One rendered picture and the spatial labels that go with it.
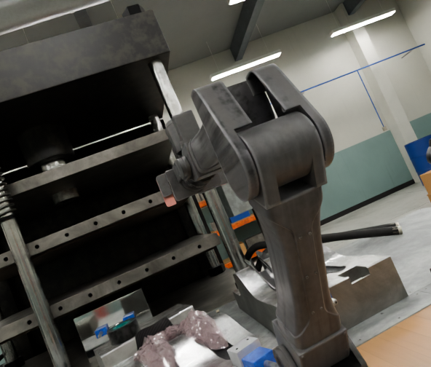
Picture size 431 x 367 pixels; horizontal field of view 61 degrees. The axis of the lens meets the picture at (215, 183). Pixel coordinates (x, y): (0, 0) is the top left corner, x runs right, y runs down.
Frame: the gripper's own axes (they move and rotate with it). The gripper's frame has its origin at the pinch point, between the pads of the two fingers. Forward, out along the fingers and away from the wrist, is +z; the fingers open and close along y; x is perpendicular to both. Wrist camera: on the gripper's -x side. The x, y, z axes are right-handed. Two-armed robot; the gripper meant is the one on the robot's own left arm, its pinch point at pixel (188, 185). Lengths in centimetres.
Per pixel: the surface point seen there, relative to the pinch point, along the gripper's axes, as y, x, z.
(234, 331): 3.6, 33.0, -1.6
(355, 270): -25.4, 31.7, -7.1
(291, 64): -429, -242, 619
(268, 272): -13.6, 28.4, 16.0
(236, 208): -29, 8, 75
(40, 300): 55, 11, 66
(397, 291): -29.7, 38.1, -11.6
